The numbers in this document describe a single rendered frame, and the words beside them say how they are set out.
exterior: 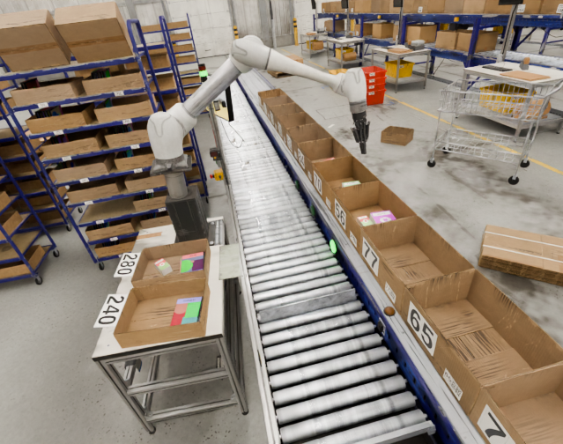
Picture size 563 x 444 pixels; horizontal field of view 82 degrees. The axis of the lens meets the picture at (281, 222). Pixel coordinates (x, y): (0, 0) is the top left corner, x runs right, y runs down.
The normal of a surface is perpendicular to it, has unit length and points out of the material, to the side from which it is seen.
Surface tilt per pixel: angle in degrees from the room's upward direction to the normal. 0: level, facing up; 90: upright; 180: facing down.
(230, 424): 0
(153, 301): 1
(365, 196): 89
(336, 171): 89
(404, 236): 89
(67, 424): 0
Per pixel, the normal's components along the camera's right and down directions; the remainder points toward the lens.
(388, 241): 0.21, 0.52
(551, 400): -0.11, -0.83
